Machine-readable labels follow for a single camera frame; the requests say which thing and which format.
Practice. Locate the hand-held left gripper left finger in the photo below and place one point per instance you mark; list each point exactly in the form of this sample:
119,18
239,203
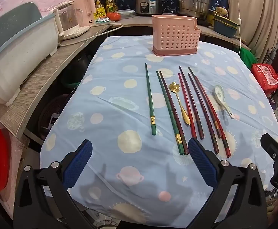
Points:
78,164

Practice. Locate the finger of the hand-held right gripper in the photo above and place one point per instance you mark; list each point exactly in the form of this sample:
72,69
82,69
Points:
271,144

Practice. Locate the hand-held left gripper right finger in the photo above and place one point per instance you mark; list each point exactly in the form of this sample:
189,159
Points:
202,164

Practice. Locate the red chopstick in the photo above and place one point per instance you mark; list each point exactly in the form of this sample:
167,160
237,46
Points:
187,107
216,121

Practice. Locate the dark maroon chopstick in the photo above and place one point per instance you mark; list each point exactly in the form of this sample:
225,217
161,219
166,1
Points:
204,116

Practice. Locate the dark brown chopstick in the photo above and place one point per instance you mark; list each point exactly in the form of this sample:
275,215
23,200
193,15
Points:
191,102
207,105
174,114

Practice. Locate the gold flower spoon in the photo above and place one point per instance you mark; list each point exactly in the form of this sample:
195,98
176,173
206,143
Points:
180,105

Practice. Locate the green chopstick gold band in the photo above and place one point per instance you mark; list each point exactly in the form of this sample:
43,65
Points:
168,109
149,95

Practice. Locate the white ceramic floral spoon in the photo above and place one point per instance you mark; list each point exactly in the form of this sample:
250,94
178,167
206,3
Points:
221,95

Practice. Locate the pink plastic utensil basket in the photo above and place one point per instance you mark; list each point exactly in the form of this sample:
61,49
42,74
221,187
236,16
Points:
174,35

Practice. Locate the red printed bag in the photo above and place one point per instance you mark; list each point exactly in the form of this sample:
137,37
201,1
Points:
265,76

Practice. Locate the blue planet print tablecloth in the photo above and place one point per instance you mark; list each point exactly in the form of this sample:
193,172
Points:
129,100

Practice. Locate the green plastic bag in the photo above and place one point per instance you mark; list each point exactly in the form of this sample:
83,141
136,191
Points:
247,57

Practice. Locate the grey wooden counter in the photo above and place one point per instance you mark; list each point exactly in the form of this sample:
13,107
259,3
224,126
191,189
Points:
46,71

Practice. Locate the white dish drainer teal lid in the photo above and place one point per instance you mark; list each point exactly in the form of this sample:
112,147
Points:
17,59

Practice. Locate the blue plastic bowl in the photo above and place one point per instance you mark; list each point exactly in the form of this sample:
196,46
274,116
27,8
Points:
224,31

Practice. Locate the beige curtain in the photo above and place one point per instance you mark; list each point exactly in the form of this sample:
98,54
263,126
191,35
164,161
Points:
258,12

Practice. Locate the black induction cooktop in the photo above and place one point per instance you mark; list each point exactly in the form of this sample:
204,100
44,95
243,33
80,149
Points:
204,23

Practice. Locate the tan loofah sponge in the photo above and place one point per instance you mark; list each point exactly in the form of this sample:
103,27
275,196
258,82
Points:
221,10

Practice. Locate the white glass kettle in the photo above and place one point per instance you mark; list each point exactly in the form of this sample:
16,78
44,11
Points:
69,21

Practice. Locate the blue white snack packets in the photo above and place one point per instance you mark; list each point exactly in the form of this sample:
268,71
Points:
105,20

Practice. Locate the red tomato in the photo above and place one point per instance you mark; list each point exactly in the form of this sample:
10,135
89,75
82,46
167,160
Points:
113,16

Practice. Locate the yellow label seasoning bottle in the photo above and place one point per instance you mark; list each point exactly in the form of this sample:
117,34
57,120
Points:
99,10

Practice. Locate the pink electric kettle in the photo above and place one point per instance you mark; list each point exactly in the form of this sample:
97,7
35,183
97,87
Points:
86,7

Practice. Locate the clear food container teal lid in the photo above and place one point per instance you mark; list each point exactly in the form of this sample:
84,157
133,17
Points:
126,13

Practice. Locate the steel steamer pot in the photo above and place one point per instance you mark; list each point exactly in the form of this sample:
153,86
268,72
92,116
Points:
193,2

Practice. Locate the yellow cooking oil bottle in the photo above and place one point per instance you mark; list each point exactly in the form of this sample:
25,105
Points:
110,3

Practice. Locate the steel rice cooker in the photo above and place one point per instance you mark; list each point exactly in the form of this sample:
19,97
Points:
151,3

